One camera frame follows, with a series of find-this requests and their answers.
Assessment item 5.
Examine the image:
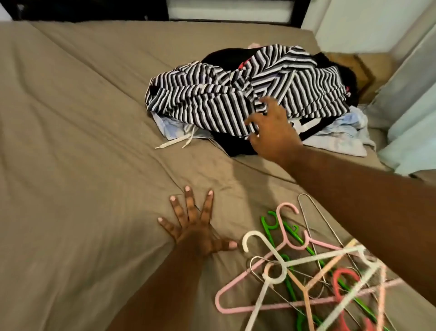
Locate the person's right hand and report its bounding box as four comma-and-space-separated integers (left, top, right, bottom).
244, 97, 305, 166

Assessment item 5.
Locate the person's left hand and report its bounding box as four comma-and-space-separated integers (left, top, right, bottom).
157, 186, 239, 258

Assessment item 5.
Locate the light blue garment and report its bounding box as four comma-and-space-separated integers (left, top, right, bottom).
151, 105, 377, 158

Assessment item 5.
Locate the black white striped garment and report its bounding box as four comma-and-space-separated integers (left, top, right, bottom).
145, 44, 352, 140

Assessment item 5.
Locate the pile of coloured plastic hangers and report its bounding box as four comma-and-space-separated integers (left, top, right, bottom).
214, 192, 407, 331

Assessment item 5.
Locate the person's left forearm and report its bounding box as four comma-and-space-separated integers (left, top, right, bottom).
105, 246, 211, 331

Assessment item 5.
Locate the person's right forearm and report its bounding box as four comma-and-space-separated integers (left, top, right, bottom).
282, 145, 436, 308

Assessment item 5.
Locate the bed with taupe sheet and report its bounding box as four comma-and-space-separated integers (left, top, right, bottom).
0, 20, 436, 331

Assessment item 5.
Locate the cardboard box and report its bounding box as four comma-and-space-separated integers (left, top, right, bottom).
326, 51, 374, 96
357, 53, 399, 93

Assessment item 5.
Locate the sheer white curtain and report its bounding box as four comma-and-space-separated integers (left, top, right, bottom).
368, 0, 436, 178

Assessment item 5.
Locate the black slatted headboard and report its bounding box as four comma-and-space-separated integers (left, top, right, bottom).
0, 0, 312, 28

